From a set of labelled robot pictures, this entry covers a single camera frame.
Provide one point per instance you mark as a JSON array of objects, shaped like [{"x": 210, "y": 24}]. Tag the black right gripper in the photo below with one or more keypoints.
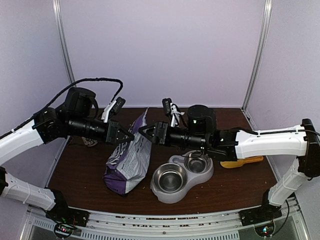
[{"x": 160, "y": 127}]

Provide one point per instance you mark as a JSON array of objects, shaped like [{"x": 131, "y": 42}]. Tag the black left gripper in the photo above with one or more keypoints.
[{"x": 113, "y": 127}]

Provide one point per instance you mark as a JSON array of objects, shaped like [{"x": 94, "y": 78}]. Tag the purple pet food bag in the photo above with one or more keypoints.
[{"x": 128, "y": 164}]

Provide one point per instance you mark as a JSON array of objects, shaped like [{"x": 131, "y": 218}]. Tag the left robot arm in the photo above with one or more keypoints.
[{"x": 71, "y": 118}]

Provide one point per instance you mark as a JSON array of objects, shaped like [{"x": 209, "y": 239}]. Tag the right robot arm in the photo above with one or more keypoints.
[{"x": 201, "y": 133}]

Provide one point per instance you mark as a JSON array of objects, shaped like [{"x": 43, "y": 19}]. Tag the patterned mug orange inside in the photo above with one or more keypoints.
[{"x": 89, "y": 142}]

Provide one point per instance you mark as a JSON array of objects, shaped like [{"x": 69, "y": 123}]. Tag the steel bowl near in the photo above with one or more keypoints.
[{"x": 169, "y": 178}]

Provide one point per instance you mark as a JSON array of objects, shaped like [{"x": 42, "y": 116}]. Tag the steel bowl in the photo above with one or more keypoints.
[
  {"x": 197, "y": 162},
  {"x": 169, "y": 178}
]

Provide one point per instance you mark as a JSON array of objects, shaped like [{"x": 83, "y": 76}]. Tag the grey double bowl feeder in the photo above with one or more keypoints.
[{"x": 193, "y": 180}]

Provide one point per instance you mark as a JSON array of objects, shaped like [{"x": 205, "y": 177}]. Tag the steel bowl far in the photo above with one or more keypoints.
[{"x": 197, "y": 162}]

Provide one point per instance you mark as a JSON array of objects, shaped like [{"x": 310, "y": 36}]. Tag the yellow plastic scoop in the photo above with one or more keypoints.
[{"x": 240, "y": 162}]

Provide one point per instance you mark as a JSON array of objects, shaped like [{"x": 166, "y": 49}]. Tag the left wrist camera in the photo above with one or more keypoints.
[{"x": 117, "y": 106}]

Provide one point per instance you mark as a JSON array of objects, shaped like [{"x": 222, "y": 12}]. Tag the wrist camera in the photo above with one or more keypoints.
[
  {"x": 166, "y": 103},
  {"x": 117, "y": 106}
]

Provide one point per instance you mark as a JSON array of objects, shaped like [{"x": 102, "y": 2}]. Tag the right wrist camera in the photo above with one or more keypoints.
[{"x": 166, "y": 103}]

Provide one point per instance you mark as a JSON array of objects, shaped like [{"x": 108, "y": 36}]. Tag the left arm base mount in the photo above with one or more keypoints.
[{"x": 69, "y": 223}]

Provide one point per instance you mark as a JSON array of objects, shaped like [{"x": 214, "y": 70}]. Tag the front aluminium rail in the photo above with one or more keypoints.
[{"x": 223, "y": 225}]

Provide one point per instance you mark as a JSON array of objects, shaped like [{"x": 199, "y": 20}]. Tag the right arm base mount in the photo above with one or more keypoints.
[{"x": 262, "y": 220}]

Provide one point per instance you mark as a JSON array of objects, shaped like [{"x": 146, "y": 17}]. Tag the left aluminium frame post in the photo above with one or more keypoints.
[{"x": 62, "y": 38}]

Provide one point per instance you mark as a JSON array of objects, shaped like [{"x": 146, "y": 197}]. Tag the aluminium frame post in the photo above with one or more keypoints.
[
  {"x": 264, "y": 30},
  {"x": 62, "y": 38}
]

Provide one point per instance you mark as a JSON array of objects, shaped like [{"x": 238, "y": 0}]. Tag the right aluminium frame post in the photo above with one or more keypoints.
[{"x": 264, "y": 30}]

